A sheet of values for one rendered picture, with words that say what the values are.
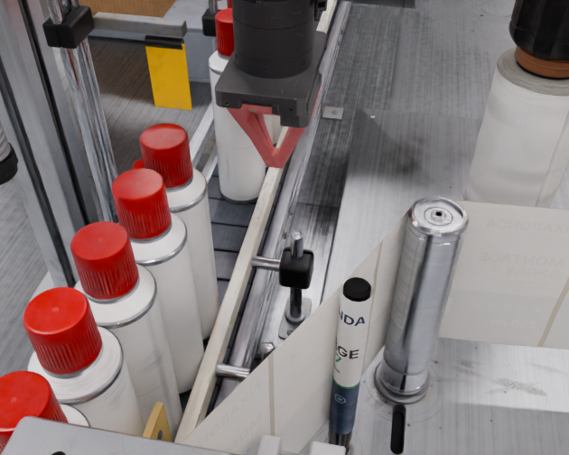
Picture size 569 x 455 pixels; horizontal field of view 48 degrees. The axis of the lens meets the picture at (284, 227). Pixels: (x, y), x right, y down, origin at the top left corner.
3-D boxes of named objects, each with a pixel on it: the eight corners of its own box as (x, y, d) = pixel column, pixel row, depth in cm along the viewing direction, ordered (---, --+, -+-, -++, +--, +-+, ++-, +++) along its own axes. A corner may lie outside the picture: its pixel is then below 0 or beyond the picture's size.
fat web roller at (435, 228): (428, 409, 51) (477, 243, 38) (371, 400, 51) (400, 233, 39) (429, 363, 54) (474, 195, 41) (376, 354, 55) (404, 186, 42)
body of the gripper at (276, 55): (326, 52, 51) (331, -41, 46) (304, 123, 44) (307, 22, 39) (247, 45, 52) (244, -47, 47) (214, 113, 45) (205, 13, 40)
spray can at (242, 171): (260, 207, 69) (255, 30, 55) (214, 201, 69) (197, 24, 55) (270, 178, 73) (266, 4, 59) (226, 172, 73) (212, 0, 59)
